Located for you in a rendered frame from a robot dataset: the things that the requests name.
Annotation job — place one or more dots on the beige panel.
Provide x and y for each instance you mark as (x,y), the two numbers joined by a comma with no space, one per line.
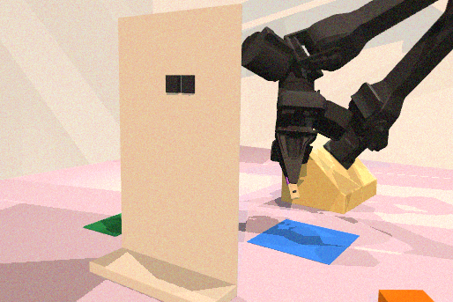
(180,122)

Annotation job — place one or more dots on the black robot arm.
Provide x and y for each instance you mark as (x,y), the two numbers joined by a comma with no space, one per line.
(332,43)

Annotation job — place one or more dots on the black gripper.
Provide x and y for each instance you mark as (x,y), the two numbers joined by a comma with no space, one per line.
(294,131)

